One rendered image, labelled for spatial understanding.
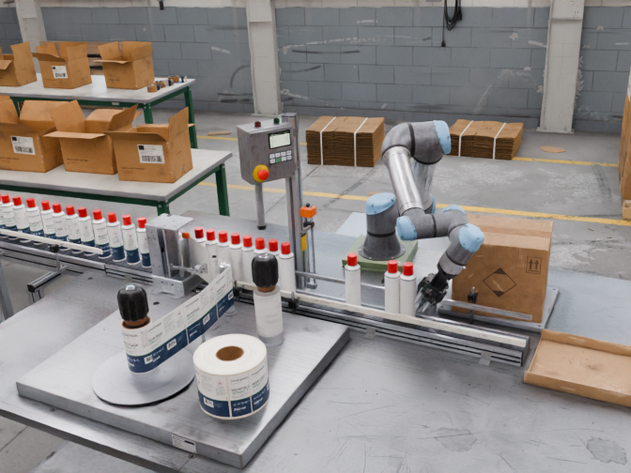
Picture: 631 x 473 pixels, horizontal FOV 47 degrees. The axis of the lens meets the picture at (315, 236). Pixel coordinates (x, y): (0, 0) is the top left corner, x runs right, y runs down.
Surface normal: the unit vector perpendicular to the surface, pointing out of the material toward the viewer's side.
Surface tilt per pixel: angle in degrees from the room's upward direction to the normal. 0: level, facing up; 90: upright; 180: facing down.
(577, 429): 0
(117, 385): 0
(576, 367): 0
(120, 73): 89
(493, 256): 90
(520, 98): 90
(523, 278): 90
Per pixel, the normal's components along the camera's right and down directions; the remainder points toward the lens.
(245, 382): 0.51, 0.33
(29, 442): -0.04, -0.91
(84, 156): -0.33, 0.40
